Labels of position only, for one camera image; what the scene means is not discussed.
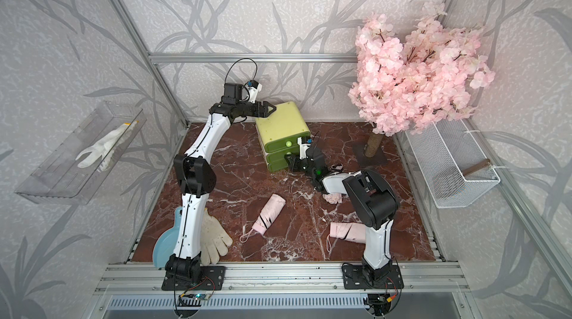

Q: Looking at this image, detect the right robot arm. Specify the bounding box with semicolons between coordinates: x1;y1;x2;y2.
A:
285;138;400;280

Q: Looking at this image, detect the green middle drawer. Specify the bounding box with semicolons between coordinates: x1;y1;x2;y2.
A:
265;145;299;163

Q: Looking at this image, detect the blue dustpan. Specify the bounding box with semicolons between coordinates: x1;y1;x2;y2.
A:
153;207;183;268

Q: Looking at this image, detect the green drawer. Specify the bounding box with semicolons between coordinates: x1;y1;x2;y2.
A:
260;131;311;153
265;145;299;163
267;155;289;172

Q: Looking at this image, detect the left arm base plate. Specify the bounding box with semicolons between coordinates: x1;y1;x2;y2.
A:
161;265;226;292

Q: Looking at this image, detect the green bottom drawer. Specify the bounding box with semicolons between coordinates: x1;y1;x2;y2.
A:
267;155;289;172

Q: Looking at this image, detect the clear acrylic wall shelf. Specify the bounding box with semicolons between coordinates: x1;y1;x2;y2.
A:
15;101;147;205

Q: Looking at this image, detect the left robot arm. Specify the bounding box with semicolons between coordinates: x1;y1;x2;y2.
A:
165;80;276;286

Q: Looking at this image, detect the pink umbrella by cabinet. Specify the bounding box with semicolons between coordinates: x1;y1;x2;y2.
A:
323;193;343;205

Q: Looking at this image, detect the pink umbrella front right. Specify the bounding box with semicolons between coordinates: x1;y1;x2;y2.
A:
329;222;366;244

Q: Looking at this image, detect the aluminium front rail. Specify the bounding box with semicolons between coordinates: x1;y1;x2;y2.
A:
95;262;470;295

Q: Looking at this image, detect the brush in basket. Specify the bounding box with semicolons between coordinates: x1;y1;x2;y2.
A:
433;159;492;198

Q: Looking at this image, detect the white glove on shelf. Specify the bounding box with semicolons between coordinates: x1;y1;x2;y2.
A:
75;121;139;172

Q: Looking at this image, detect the pink umbrella left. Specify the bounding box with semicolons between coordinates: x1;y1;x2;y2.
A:
240;194;286;243

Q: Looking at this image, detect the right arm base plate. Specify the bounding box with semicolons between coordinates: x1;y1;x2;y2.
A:
341;262;404;291

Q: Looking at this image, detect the white wire basket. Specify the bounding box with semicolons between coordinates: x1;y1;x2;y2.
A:
405;120;501;209

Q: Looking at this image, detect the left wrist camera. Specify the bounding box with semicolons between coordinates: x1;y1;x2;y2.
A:
244;80;262;103

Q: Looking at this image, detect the pink cherry blossom tree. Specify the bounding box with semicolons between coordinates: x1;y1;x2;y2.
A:
349;2;495;138

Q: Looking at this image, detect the white work glove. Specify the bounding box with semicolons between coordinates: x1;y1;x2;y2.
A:
200;209;233;266

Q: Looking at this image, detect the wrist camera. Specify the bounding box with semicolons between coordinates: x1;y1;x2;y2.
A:
297;137;313;160
244;80;262;103

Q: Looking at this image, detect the green drawer cabinet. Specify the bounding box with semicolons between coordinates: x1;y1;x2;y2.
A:
255;101;311;172

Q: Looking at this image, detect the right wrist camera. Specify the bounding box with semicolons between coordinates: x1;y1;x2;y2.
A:
297;137;313;160

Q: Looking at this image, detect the green top drawer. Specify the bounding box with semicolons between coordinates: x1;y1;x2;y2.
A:
260;131;311;153

